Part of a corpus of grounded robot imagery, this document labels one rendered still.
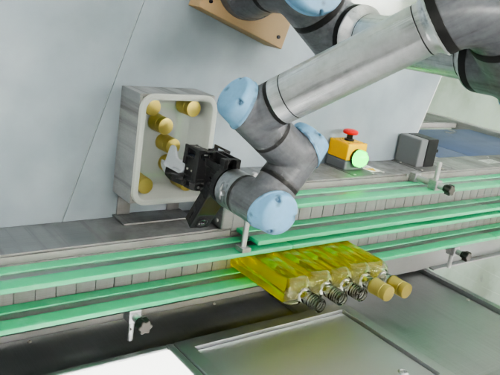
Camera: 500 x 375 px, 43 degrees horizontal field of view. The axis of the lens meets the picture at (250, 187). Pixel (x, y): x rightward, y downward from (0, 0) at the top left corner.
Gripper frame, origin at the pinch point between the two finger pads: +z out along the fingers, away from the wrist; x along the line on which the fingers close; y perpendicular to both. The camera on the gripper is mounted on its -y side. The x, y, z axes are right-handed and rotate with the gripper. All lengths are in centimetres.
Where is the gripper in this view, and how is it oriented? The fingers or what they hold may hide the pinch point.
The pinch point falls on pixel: (173, 166)
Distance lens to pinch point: 131.5
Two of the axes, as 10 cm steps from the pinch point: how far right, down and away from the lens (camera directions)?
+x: -7.9, 0.2, -6.1
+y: 1.8, -9.5, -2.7
